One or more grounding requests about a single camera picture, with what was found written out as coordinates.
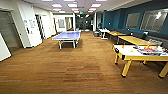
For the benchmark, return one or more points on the grey round pouf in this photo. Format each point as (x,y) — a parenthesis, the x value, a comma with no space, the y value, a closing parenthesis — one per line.
(96,33)

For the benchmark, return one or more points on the blue ping pong table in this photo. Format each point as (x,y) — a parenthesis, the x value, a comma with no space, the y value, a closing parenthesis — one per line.
(66,36)

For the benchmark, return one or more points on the small white table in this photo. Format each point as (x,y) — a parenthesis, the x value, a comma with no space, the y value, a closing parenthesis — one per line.
(104,30)

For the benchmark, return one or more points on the long wooden table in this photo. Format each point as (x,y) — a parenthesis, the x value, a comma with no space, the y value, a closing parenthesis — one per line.
(116,33)
(135,40)

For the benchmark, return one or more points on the small orange cup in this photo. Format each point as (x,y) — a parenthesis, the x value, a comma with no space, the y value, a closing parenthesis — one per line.
(122,46)

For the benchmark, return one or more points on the rectangular ceiling light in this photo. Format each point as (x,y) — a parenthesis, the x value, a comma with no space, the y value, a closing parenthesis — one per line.
(72,5)
(96,5)
(56,5)

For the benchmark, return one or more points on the yellow-legged air hockey table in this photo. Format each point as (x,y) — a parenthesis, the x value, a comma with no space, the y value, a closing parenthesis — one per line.
(133,55)

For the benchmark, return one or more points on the dark grey sofa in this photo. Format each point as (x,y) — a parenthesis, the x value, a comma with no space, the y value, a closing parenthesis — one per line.
(158,38)

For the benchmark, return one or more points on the grey metal double door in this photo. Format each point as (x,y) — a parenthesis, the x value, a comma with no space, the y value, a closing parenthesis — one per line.
(8,31)

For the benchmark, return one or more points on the glass wall window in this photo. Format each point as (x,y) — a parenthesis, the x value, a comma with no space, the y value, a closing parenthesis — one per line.
(133,20)
(154,20)

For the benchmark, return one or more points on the white wall sign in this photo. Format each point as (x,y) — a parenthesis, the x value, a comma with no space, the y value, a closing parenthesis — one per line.
(29,23)

